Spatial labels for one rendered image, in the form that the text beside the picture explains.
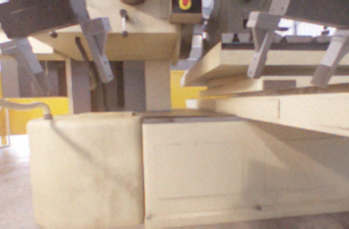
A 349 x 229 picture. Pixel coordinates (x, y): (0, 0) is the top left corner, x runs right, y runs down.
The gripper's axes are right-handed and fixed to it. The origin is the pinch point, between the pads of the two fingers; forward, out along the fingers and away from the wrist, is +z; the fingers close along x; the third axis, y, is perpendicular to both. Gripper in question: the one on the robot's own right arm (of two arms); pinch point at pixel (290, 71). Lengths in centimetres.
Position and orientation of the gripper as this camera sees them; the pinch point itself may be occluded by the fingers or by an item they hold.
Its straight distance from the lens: 40.7
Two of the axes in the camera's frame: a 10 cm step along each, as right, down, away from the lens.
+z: -1.4, 8.8, 4.5
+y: 0.6, 4.6, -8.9
